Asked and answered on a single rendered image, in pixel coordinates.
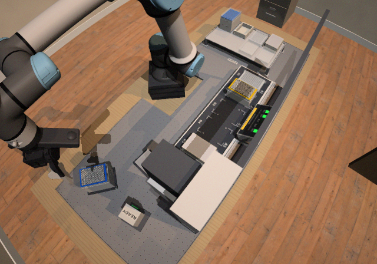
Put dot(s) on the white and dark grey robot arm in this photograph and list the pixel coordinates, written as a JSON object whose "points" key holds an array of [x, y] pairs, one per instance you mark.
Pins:
{"points": [[30, 72]]}

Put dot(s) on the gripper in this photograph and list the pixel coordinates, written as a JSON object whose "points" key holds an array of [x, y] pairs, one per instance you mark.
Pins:
{"points": [[40, 156]]}

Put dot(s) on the yellow tip rack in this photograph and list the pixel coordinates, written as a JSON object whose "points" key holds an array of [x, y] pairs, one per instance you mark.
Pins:
{"points": [[241, 92]]}

